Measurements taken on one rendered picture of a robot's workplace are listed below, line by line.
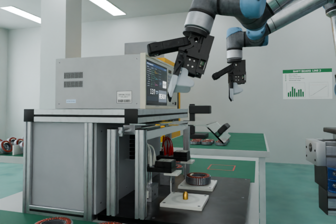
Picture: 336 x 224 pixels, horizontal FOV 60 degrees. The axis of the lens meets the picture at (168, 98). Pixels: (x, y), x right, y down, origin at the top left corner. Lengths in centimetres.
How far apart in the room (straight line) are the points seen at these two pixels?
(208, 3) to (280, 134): 571
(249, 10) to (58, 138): 74
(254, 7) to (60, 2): 478
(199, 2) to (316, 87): 577
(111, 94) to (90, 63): 15
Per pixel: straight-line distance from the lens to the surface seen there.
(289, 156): 648
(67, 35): 522
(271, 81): 641
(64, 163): 108
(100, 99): 113
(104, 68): 114
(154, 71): 116
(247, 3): 78
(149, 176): 116
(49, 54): 530
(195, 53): 77
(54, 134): 110
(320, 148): 124
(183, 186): 131
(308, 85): 647
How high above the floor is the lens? 112
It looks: 2 degrees up
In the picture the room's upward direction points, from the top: straight up
